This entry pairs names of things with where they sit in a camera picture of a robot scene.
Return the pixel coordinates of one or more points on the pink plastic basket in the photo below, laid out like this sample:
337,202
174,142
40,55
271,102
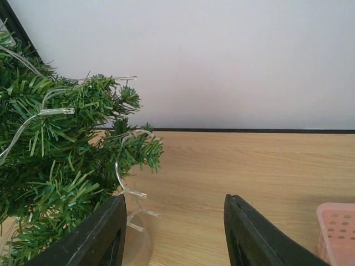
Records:
336,237

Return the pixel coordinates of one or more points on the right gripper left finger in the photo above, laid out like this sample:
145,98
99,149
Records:
98,240

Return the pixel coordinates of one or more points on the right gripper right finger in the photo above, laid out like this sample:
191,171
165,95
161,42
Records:
253,240

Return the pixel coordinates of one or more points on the small green christmas tree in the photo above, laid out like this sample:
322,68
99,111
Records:
63,155

